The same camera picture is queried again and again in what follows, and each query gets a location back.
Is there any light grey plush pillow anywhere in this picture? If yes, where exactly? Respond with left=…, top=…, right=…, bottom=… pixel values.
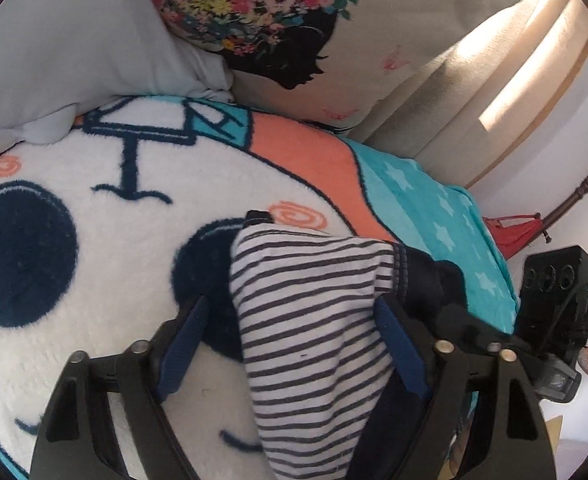
left=0, top=0, right=236, bottom=157

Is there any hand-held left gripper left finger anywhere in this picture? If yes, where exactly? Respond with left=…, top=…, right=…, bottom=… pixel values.
left=28, top=294, right=211, bottom=480

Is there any red bag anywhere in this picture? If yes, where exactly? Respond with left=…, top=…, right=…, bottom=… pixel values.
left=483, top=213, right=546, bottom=262

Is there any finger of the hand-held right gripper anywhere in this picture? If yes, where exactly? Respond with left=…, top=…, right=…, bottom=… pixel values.
left=449, top=307, right=537, bottom=363

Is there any wooden coat rack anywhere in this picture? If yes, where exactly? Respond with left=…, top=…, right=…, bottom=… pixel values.
left=538, top=82, right=588, bottom=245

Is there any beige floral printed pillow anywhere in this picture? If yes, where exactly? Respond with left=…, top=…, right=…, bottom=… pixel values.
left=138, top=0, right=523, bottom=137

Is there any beige curtain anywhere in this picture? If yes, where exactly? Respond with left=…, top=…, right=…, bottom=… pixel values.
left=348, top=0, right=588, bottom=192

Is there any teal cartoon fleece blanket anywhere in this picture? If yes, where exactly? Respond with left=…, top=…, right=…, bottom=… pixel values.
left=0, top=94, right=521, bottom=480

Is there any black-white striped garment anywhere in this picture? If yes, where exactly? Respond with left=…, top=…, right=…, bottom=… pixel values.
left=228, top=209, right=481, bottom=480

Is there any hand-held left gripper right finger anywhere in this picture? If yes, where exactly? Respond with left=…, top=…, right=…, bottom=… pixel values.
left=374, top=294, right=560, bottom=480

